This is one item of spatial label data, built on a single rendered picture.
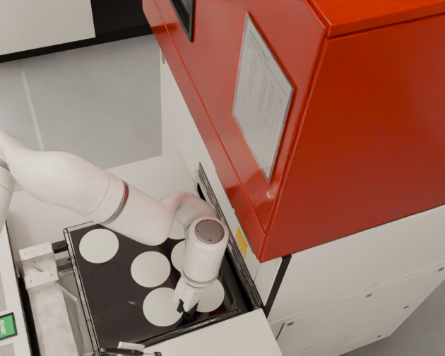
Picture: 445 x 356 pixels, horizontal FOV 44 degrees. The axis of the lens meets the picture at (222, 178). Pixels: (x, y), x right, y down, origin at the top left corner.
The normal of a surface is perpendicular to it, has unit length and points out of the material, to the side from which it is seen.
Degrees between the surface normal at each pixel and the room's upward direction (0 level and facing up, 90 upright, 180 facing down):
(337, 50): 90
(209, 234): 8
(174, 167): 0
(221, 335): 0
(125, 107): 0
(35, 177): 46
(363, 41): 90
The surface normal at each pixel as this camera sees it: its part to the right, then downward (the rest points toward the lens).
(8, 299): 0.08, -0.57
